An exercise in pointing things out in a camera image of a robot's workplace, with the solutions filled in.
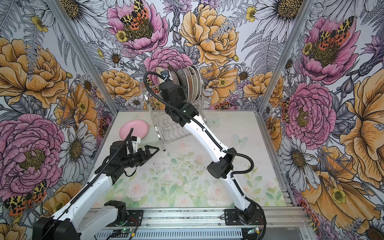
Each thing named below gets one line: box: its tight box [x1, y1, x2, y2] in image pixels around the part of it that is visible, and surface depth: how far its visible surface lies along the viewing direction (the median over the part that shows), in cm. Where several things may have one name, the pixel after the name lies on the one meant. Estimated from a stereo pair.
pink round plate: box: [119, 119, 149, 141], surface depth 114 cm
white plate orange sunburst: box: [189, 66, 194, 103], surface depth 79 cm
